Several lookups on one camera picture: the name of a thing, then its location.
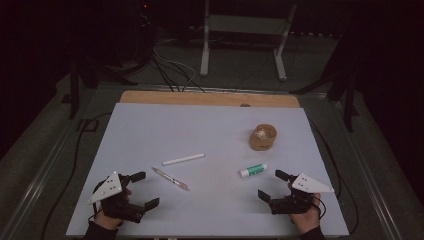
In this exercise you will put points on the clear pen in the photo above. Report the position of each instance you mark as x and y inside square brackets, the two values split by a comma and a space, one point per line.
[170, 179]

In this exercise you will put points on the person's left hand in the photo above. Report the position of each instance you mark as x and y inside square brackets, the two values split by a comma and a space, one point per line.
[108, 221]

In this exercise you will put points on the green and white glue stick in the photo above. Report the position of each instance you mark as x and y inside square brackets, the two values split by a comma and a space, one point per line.
[254, 170]

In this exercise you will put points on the white table mat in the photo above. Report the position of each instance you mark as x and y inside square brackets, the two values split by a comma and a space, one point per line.
[200, 133]

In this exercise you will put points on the white pen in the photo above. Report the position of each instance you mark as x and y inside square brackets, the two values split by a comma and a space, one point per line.
[183, 159]

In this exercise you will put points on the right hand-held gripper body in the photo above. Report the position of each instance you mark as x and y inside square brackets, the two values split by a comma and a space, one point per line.
[310, 185]

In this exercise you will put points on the person's right hand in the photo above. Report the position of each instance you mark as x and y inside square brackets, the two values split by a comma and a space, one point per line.
[307, 220]

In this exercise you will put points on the grey metal stand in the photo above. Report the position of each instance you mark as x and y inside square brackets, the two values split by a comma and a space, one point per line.
[245, 25]

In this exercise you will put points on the black floor stand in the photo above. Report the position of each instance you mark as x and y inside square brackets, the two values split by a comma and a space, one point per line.
[74, 90]
[348, 100]

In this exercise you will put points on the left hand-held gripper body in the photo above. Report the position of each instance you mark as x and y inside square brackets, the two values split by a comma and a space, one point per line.
[108, 187]

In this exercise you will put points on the dark equipment with red light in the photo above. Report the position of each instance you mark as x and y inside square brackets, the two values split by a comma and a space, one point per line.
[145, 6]

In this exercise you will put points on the round wooden pen holder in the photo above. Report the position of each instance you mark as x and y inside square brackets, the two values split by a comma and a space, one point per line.
[262, 142]

